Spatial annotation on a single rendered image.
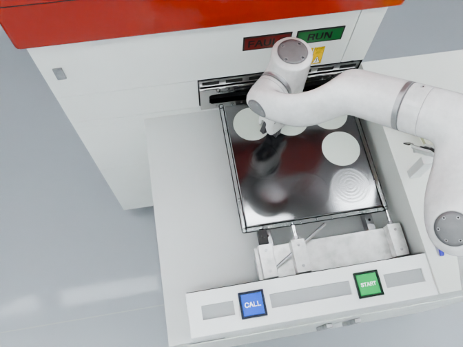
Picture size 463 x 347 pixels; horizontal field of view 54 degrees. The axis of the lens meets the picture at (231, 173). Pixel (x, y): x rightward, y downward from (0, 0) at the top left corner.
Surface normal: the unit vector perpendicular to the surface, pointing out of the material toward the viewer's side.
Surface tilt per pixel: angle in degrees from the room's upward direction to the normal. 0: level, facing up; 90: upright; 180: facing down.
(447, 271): 0
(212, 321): 0
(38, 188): 0
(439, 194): 50
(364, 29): 90
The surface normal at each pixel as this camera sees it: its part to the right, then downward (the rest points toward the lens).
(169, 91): 0.17, 0.91
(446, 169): -0.60, -0.61
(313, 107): 0.02, 0.62
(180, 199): 0.03, -0.39
